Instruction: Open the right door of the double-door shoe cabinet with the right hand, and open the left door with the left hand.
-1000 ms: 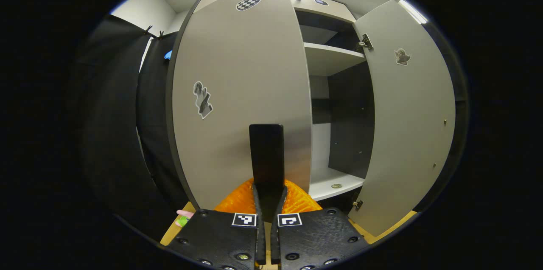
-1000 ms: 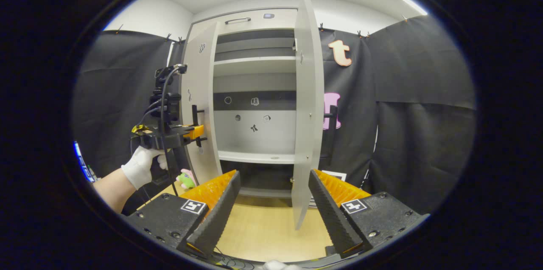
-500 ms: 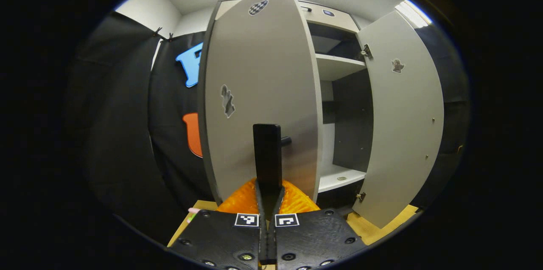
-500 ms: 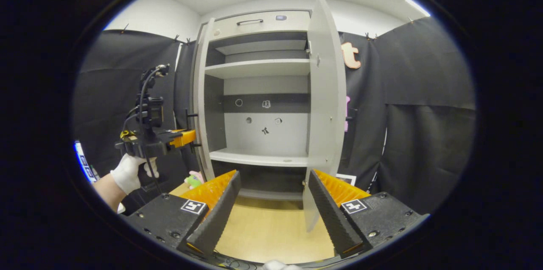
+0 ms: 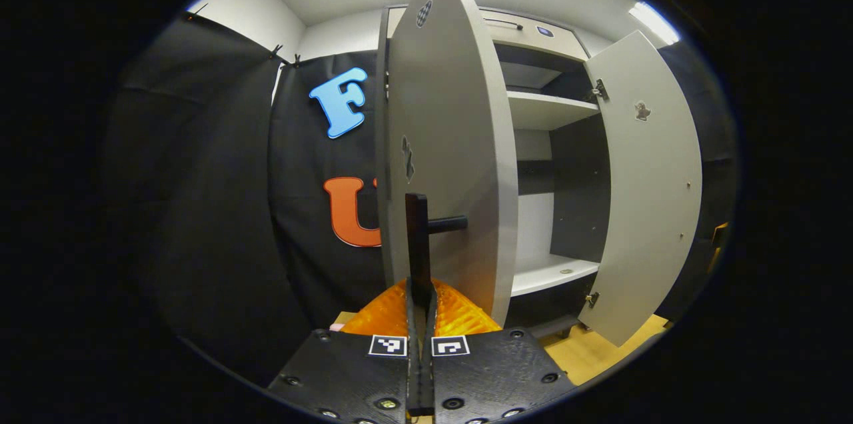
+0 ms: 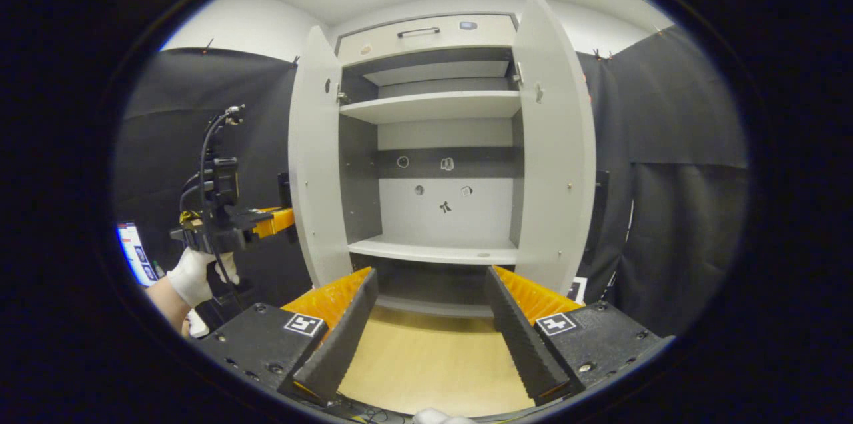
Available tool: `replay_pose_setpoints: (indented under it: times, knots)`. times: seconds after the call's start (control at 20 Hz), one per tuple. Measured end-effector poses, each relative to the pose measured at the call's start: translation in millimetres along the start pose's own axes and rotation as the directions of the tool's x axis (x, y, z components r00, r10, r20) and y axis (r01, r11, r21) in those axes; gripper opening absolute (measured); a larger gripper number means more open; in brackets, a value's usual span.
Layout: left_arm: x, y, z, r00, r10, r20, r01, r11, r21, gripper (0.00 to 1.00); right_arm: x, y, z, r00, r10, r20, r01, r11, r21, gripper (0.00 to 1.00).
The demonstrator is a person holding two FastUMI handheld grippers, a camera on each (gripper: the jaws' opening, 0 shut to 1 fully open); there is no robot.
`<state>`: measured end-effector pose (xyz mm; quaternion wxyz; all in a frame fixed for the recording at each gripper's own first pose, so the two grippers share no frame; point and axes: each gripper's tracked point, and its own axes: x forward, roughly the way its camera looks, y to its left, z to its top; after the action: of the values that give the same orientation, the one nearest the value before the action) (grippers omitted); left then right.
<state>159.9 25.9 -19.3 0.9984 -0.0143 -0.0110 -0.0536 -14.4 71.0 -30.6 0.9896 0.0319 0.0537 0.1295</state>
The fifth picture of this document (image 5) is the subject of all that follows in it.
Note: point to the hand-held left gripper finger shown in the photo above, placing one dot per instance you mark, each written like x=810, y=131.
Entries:
x=428, y=370
x=413, y=370

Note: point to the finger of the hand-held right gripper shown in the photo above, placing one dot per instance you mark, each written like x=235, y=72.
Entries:
x=720, y=236

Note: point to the beige cabinet door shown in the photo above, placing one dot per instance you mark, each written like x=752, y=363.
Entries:
x=453, y=144
x=646, y=197

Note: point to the beige double-door shoe cabinet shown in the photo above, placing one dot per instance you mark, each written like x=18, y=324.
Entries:
x=580, y=197

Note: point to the white cabinet shelf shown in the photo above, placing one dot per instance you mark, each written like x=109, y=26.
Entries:
x=546, y=107
x=550, y=272

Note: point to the beige cabinet drawer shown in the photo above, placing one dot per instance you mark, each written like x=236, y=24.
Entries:
x=533, y=37

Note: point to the narrow ceiling light strip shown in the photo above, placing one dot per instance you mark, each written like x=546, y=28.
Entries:
x=654, y=22

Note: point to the black backdrop cloth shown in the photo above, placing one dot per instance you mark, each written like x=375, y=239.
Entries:
x=200, y=177

